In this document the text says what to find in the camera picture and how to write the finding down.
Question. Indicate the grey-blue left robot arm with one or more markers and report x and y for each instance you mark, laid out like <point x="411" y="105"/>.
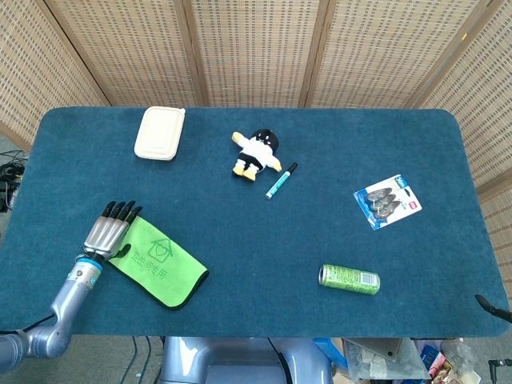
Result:
<point x="68" y="296"/>

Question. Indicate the beige lidded food container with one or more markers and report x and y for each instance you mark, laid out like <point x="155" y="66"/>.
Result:
<point x="160" y="134"/>

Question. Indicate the green marker with black cap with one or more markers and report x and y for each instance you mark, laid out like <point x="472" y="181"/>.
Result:
<point x="280" y="182"/>

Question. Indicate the blue blister pack of clips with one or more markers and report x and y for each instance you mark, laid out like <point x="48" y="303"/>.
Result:
<point x="408" y="200"/>

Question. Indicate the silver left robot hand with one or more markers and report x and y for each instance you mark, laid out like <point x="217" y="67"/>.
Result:
<point x="106" y="234"/>

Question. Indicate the blue felt table cover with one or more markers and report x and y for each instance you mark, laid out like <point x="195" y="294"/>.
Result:
<point x="300" y="232"/>

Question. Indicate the clear plastic bag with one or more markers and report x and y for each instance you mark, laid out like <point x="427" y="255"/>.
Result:
<point x="376" y="370"/>

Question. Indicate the grey-blue robot torso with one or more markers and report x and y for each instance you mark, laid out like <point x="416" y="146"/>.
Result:
<point x="240" y="360"/>

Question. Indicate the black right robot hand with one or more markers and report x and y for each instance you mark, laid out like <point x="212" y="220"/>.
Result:
<point x="490" y="307"/>

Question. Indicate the grey and green cloth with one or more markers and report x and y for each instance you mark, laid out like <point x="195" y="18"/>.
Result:
<point x="160" y="264"/>

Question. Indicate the blue plastic crate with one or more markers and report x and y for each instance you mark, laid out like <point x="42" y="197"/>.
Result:
<point x="330" y="352"/>

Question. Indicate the black white plush penguin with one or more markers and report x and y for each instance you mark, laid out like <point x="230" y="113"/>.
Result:
<point x="258" y="154"/>

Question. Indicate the woven wooden folding screen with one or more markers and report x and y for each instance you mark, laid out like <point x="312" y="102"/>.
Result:
<point x="256" y="52"/>

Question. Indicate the green drink can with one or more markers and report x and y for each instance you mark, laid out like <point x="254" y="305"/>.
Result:
<point x="352" y="279"/>

